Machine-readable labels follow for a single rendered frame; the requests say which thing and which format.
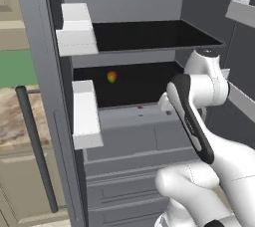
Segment black fridge shelf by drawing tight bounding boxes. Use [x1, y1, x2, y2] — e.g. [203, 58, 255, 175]
[92, 19, 227, 54]

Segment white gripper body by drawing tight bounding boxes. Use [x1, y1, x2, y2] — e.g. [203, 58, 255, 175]
[156, 91, 175, 113]

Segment red and green mango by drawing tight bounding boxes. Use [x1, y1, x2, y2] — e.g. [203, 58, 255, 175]
[107, 70, 119, 85]

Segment beige wall cupboards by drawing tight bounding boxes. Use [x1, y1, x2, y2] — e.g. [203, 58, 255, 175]
[0, 0, 32, 52]

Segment white door bin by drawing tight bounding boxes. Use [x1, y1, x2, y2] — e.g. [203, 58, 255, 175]
[55, 2, 100, 57]
[72, 79, 105, 150]
[220, 68, 255, 123]
[224, 0, 255, 29]

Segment grey fridge door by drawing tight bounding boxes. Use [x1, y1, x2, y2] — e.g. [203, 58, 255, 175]
[207, 0, 255, 149]
[13, 0, 88, 227]

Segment dark grey door handle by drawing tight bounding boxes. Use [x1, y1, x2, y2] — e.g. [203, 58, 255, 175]
[14, 85, 60, 214]

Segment beige base cupboards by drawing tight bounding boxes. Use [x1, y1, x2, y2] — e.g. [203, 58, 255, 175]
[0, 143, 72, 227]

